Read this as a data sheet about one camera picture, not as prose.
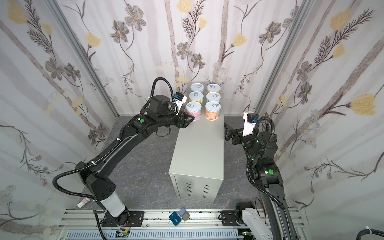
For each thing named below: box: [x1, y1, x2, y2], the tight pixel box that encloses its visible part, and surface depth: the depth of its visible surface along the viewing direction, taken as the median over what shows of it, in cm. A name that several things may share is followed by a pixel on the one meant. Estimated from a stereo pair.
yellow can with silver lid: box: [189, 91, 204, 105], surface depth 76 cm
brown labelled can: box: [205, 101, 222, 121], surface depth 72 cm
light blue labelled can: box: [190, 83, 205, 93], surface depth 81 cm
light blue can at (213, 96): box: [206, 92, 221, 103], surface depth 76 cm
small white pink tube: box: [77, 197, 91, 209], surface depth 80 cm
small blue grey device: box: [169, 207, 191, 226], surface depth 76 cm
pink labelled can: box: [186, 101, 202, 121], surface depth 71 cm
